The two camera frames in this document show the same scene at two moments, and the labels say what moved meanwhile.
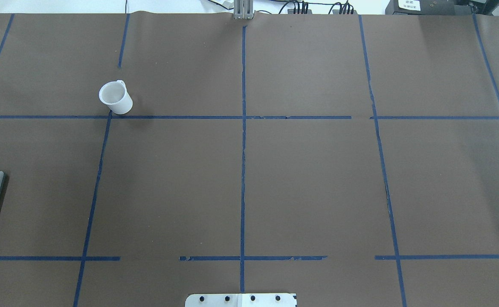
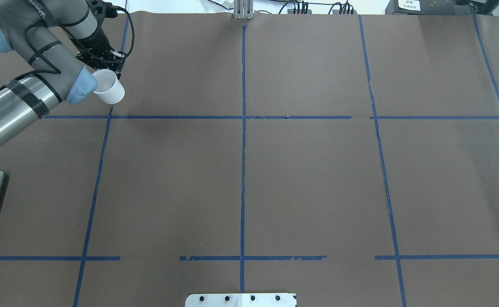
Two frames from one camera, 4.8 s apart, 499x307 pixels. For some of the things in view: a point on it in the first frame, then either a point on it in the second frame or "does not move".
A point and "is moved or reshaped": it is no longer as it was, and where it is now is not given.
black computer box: (433, 7) does not move
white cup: (115, 95) is moved or reshaped
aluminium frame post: (243, 9) does not move
